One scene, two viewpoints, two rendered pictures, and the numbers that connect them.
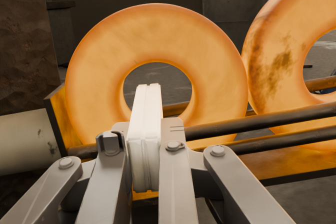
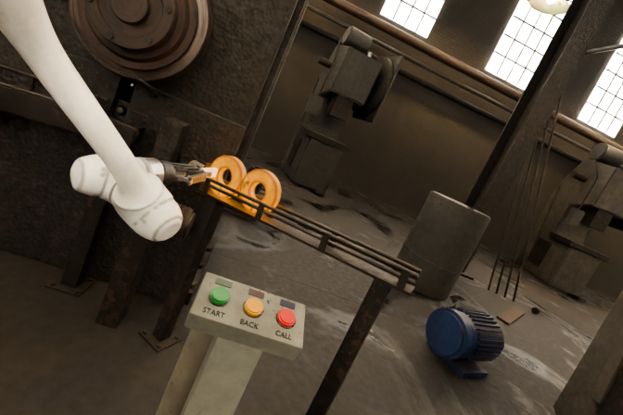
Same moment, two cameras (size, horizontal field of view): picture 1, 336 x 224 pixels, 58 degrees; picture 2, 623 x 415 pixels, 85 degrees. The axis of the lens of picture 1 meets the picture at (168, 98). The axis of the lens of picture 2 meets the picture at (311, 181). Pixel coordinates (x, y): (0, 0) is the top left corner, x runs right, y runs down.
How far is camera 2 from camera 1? 1.06 m
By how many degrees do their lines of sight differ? 25
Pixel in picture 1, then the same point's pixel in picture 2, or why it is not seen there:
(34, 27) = (230, 150)
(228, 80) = (236, 181)
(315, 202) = not seen: hidden behind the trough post
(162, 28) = (232, 162)
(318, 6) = (257, 175)
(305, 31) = (253, 179)
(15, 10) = (228, 143)
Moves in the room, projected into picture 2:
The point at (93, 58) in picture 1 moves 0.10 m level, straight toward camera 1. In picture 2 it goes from (219, 161) to (204, 161)
